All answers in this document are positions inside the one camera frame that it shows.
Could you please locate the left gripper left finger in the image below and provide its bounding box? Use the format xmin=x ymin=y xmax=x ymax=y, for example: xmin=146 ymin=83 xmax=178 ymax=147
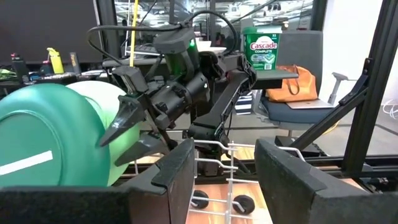
xmin=0 ymin=138 xmax=197 ymax=224

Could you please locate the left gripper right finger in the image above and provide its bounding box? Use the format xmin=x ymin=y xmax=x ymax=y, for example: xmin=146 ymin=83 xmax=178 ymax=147
xmin=254 ymin=138 xmax=398 ymax=224

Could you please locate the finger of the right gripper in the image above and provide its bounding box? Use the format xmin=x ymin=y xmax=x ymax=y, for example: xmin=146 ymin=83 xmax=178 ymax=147
xmin=113 ymin=131 xmax=171 ymax=167
xmin=98 ymin=95 xmax=147 ymax=147

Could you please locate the light green plate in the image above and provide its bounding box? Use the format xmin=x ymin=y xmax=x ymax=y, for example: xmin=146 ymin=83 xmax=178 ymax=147
xmin=67 ymin=80 xmax=142 ymax=187

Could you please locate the dark green labelled plate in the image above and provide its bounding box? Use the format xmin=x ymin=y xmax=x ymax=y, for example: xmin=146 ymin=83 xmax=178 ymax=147
xmin=0 ymin=83 xmax=112 ymax=187

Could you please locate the navy white striped box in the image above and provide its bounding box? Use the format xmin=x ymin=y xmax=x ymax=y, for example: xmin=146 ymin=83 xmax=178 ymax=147
xmin=233 ymin=91 xmax=253 ymax=116

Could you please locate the green Cascade detergent tub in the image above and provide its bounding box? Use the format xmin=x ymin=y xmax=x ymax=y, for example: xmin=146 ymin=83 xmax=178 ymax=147
xmin=241 ymin=26 xmax=282 ymax=71

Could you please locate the black side table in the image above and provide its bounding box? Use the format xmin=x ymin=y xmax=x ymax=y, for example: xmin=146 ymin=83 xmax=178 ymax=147
xmin=248 ymin=68 xmax=299 ymax=91

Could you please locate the silver laptop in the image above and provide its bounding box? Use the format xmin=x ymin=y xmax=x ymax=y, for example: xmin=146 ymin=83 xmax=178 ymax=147
xmin=285 ymin=98 xmax=335 ymax=110

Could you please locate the black bottle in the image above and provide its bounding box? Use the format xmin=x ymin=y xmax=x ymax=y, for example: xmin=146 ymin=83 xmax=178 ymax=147
xmin=11 ymin=52 xmax=30 ymax=83

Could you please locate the orange bag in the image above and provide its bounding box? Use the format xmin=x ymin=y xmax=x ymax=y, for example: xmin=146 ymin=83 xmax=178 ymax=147
xmin=266 ymin=64 xmax=319 ymax=103

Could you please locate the grey office chair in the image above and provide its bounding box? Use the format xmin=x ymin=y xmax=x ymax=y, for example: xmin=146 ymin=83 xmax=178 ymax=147
xmin=253 ymin=30 xmax=358 ymax=138

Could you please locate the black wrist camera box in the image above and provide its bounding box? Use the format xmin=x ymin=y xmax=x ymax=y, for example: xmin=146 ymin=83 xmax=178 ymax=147
xmin=111 ymin=65 xmax=149 ymax=96

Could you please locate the grey wire dish rack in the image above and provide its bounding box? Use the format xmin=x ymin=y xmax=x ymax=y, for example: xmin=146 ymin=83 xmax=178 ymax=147
xmin=130 ymin=139 xmax=307 ymax=224

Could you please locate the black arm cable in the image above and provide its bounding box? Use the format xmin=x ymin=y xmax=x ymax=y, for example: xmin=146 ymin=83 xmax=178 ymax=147
xmin=86 ymin=10 xmax=239 ymax=68

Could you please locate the black aluminium rig frame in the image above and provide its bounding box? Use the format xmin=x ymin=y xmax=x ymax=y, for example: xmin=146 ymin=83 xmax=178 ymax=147
xmin=118 ymin=0 xmax=398 ymax=194

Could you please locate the white cable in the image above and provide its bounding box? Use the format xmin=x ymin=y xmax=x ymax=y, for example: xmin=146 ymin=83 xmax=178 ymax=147
xmin=382 ymin=98 xmax=398 ymax=121

